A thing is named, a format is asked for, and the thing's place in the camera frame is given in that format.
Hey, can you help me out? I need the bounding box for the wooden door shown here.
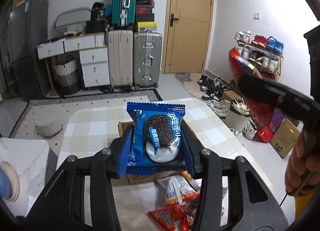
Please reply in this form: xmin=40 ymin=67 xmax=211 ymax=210
xmin=162 ymin=0 xmax=214 ymax=74

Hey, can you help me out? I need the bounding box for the stack of shoe boxes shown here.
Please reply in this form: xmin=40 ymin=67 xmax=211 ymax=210
xmin=134 ymin=0 xmax=157 ymax=32

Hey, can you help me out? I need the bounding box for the blue Oreo cookie pack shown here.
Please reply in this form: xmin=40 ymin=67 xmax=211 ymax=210
xmin=126 ymin=102 xmax=185 ymax=159

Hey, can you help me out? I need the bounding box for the purple bag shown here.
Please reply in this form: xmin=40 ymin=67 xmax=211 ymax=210
xmin=268 ymin=108 xmax=287 ymax=134

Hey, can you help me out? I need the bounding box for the yellow sleeve forearm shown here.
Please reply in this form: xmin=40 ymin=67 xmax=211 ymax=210
xmin=294 ymin=186 xmax=317 ymax=218

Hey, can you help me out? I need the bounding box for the beige hard suitcase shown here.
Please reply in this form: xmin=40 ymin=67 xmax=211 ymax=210
xmin=107 ymin=30 xmax=133 ymax=87

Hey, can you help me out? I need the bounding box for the wooden shoe rack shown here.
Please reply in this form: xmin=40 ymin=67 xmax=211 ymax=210
xmin=236 ymin=40 xmax=284 ymax=81

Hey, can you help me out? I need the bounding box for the red chips snack bag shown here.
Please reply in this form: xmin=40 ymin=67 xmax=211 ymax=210
xmin=228 ymin=48 xmax=274 ymax=126

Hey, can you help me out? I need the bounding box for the white marble side table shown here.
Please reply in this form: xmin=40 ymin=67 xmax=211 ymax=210
xmin=1 ymin=138 xmax=49 ymax=217

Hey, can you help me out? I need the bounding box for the beige bowl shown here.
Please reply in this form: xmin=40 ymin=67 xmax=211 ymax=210
xmin=1 ymin=161 xmax=20 ymax=202

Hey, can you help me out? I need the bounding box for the white orange noodle snack bag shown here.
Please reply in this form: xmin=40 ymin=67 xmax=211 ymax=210
xmin=157 ymin=170 xmax=200 ymax=207

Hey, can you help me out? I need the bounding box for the teal hard suitcase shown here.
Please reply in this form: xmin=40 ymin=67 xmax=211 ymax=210
xmin=111 ymin=0 xmax=136 ymax=27

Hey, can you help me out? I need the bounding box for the small red snack packet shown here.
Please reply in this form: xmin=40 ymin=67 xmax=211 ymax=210
xmin=146 ymin=203 xmax=185 ymax=231

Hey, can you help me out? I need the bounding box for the woven laundry basket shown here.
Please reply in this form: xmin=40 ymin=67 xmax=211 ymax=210
xmin=54 ymin=55 xmax=81 ymax=96

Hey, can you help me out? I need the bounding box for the white drawer desk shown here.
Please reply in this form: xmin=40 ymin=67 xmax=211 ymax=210
xmin=36 ymin=33 xmax=110 ymax=88

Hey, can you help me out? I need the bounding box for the person's right hand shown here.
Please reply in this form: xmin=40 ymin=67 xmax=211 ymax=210
xmin=285 ymin=131 xmax=319 ymax=193

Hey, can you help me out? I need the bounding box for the round grey pouf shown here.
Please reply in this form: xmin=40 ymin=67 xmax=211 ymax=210
xmin=35 ymin=113 xmax=62 ymax=137

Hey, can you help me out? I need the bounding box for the SF cardboard box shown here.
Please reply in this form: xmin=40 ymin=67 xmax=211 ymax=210
xmin=117 ymin=119 xmax=201 ymax=186

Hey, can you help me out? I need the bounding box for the blue bowl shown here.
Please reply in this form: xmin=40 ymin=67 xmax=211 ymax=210
xmin=0 ymin=170 xmax=12 ymax=199

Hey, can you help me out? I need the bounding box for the black refrigerator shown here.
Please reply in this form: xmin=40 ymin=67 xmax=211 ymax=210
xmin=9 ymin=0 xmax=50 ymax=102

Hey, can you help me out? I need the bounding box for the cat print cardboard box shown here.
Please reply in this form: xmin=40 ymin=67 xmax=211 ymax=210
xmin=270 ymin=118 xmax=300 ymax=159

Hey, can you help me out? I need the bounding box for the silver aluminium suitcase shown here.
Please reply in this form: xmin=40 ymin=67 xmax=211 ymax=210
xmin=133 ymin=31 xmax=162 ymax=89

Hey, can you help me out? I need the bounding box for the white trash bin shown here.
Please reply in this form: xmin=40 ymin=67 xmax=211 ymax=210
xmin=224 ymin=99 xmax=251 ymax=131

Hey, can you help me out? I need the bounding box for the checked tablecloth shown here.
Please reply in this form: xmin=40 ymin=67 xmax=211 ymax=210
xmin=57 ymin=98 xmax=274 ymax=230

